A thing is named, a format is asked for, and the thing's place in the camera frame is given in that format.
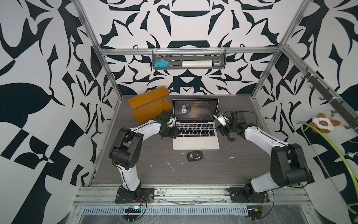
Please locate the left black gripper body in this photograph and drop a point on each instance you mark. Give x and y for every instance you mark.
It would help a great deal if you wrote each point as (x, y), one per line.
(170, 131)

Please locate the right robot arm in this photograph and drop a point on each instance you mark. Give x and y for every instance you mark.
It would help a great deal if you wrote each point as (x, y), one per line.
(288, 165)

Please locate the plush cat toy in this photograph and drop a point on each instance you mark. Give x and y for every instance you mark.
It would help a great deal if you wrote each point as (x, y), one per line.
(324, 124)

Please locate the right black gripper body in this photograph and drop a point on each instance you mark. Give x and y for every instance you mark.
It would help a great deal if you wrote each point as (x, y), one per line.
(223, 129)

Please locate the right controller board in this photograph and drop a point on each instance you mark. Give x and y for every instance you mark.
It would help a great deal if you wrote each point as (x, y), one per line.
(254, 214)

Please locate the black hook rail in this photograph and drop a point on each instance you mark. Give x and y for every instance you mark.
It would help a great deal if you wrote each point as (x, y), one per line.
(330, 96)

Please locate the controller board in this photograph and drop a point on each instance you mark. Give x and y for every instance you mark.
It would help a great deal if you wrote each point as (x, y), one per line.
(133, 210)
(254, 214)

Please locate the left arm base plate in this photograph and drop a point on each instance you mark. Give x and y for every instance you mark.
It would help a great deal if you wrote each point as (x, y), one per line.
(125, 196)

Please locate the teal cloth ball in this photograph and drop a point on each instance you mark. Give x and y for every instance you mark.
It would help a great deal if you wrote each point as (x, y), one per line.
(161, 63)

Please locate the black wireless mouse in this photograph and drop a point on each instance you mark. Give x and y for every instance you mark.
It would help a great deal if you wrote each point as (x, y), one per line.
(195, 156)

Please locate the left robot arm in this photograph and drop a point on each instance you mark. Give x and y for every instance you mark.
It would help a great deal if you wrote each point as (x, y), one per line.
(127, 146)

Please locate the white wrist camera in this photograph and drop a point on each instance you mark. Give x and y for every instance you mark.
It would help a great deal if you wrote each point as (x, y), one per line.
(171, 121)
(221, 118)

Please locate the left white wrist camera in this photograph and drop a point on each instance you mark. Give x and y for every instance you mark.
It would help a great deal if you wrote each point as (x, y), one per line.
(171, 121)

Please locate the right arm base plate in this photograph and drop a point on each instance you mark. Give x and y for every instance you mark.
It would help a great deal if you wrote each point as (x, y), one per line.
(239, 195)

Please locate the white paper roll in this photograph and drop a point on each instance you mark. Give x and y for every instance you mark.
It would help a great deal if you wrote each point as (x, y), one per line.
(197, 64)

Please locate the grey wall shelf tray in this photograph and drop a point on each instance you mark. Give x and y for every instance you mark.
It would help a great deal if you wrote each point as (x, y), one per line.
(176, 56)

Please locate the left controller board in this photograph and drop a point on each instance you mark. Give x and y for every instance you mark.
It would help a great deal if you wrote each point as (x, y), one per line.
(133, 210)

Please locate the silver laptop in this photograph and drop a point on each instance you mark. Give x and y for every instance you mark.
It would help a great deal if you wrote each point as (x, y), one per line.
(195, 124)

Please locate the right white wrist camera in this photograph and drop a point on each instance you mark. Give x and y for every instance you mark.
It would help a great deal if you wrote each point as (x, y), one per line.
(221, 118)

